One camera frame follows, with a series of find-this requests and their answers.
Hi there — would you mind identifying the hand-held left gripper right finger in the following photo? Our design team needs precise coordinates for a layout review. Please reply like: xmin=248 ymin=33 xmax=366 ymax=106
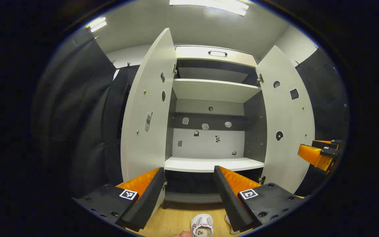
xmin=213 ymin=166 xmax=305 ymax=234

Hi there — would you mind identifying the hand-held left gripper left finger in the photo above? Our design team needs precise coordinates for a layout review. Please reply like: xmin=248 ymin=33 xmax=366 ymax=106
xmin=73 ymin=167 xmax=166 ymax=232

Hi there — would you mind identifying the white shoe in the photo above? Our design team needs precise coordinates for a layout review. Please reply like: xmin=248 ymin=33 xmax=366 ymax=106
xmin=190 ymin=214 xmax=214 ymax=237
xmin=225 ymin=216 xmax=243 ymax=235

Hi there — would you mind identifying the grey cabinet door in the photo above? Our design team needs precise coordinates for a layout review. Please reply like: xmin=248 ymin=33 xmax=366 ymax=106
xmin=120 ymin=28 xmax=177 ymax=214
xmin=256 ymin=45 xmax=316 ymax=195

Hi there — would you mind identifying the grey shoe cabinet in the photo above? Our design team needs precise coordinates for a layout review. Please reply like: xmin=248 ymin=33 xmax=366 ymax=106
xmin=164 ymin=45 xmax=265 ymax=209

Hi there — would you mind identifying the black backdrop cloth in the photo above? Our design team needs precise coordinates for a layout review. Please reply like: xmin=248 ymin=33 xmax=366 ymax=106
xmin=33 ymin=31 xmax=349 ymax=198

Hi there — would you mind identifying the narrow ceiling light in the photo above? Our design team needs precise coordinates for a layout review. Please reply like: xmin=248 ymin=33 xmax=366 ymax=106
xmin=86 ymin=16 xmax=108 ymax=33

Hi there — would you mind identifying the wide ceiling light panel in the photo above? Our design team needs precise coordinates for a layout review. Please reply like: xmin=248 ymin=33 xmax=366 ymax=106
xmin=169 ymin=0 xmax=249 ymax=17

